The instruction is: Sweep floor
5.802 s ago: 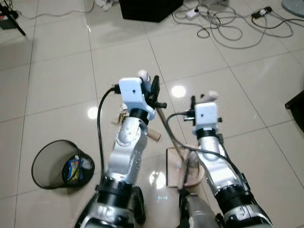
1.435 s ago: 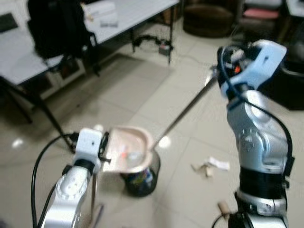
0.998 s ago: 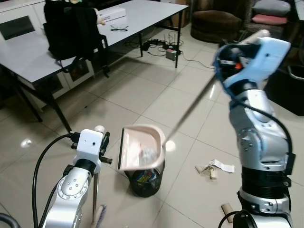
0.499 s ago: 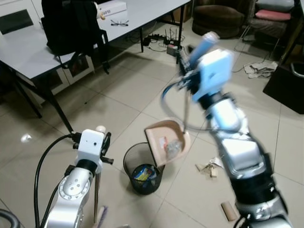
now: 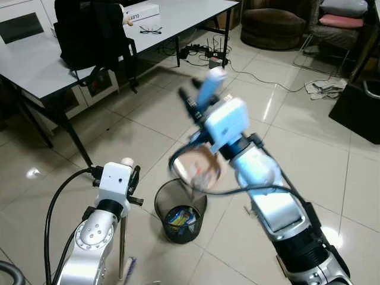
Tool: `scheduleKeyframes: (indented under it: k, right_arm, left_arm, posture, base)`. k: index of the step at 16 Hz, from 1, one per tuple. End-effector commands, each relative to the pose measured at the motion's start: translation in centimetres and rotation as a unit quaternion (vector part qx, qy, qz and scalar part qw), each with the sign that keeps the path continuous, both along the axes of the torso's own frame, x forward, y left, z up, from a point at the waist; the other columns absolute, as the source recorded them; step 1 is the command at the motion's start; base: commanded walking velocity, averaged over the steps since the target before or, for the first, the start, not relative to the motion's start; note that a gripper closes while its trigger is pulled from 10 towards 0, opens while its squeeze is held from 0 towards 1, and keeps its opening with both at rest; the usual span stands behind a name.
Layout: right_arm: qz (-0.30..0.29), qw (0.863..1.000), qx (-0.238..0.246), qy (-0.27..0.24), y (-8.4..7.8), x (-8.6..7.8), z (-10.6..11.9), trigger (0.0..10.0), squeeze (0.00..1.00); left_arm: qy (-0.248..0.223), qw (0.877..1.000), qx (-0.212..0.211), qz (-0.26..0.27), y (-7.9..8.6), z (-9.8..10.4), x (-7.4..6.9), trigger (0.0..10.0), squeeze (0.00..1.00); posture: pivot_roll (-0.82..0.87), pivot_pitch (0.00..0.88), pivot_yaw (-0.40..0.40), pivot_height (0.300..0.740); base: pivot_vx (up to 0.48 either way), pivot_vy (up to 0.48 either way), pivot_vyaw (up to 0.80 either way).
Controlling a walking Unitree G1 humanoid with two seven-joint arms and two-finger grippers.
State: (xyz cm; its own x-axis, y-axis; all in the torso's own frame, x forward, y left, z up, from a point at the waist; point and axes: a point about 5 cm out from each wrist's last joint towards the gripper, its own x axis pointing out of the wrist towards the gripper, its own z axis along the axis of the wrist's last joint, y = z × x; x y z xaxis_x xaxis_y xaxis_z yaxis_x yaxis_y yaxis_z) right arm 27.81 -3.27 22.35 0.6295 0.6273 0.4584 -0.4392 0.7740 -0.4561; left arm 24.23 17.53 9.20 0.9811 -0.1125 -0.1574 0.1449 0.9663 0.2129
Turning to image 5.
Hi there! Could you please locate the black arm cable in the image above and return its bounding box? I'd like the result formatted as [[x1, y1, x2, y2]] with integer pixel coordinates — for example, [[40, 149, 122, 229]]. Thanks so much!
[[169, 133, 314, 216], [44, 167, 100, 285]]

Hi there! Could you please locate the pink cushion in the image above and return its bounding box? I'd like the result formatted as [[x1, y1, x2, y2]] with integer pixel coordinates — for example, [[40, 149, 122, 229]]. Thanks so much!
[[319, 14, 365, 30]]

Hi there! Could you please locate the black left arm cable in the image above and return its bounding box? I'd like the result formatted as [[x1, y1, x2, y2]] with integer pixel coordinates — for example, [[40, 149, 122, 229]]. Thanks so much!
[[44, 167, 100, 285]]

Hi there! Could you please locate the metal handled broom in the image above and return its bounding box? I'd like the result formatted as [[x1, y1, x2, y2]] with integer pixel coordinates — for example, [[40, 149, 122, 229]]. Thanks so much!
[[118, 157, 139, 283]]

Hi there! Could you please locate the white cardboard box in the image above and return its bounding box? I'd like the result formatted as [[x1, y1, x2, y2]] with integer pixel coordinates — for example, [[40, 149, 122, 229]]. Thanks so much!
[[122, 2, 162, 25]]

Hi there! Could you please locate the brown round pouf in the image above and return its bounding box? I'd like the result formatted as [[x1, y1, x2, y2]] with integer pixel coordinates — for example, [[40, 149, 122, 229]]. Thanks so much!
[[240, 7, 308, 50]]

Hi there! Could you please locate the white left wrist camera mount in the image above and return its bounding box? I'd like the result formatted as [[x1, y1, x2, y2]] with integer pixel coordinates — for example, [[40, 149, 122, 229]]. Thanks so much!
[[97, 161, 135, 206]]

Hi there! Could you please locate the black floor cable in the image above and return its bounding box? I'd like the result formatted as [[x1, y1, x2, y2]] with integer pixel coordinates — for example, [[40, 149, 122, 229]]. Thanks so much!
[[228, 64, 311, 94]]

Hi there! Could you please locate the white crumpled cloth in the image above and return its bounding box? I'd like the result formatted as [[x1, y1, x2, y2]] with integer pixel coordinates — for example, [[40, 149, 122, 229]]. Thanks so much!
[[305, 79, 346, 100]]

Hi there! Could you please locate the black mesh waste bin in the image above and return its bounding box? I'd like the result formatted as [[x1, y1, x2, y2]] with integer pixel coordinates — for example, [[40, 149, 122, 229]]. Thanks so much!
[[154, 178, 208, 245]]

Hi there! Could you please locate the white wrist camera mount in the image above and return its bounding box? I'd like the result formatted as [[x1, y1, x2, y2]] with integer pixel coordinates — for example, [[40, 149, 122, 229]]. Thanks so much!
[[204, 97, 251, 153], [97, 161, 135, 206]]

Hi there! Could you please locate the blue yellow rubbish packet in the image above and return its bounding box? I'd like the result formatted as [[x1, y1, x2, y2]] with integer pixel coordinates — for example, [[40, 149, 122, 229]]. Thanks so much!
[[167, 207, 198, 230]]

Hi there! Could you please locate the grey table with black legs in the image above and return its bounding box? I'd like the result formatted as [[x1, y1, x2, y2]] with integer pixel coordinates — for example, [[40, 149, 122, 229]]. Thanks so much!
[[0, 0, 240, 168]]

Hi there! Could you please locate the black backpack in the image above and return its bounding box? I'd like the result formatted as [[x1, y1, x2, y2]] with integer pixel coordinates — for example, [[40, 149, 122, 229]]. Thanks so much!
[[54, 0, 139, 94]]

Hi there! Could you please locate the power strip with plugs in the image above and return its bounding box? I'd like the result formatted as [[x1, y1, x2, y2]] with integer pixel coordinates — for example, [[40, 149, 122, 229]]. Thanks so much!
[[178, 43, 231, 70]]

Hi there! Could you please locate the black box cabinet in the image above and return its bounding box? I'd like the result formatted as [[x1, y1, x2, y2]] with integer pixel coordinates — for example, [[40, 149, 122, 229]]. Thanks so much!
[[328, 79, 380, 145]]

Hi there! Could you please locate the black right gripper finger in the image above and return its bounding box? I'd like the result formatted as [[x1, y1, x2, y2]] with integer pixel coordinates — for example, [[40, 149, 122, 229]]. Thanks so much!
[[178, 88, 200, 115]]

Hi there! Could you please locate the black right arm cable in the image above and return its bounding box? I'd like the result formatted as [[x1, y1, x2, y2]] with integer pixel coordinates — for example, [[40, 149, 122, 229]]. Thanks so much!
[[169, 133, 314, 216]]

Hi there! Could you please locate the white low drawer cabinet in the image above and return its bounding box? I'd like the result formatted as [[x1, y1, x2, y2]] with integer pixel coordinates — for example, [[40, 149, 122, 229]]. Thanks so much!
[[56, 67, 123, 120]]

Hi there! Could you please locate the wicker chair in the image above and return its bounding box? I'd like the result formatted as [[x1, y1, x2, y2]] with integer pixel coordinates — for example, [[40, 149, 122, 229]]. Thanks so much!
[[294, 0, 370, 75]]

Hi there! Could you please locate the grey cushion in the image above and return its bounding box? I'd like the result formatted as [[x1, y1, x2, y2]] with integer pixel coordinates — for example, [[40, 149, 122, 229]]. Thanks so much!
[[320, 0, 369, 18]]

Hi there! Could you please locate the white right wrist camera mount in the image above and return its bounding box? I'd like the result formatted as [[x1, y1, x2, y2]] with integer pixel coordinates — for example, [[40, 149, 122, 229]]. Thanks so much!
[[204, 97, 251, 153]]

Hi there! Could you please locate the small white orange figure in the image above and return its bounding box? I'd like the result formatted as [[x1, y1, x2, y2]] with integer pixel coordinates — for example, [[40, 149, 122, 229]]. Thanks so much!
[[122, 5, 133, 28]]

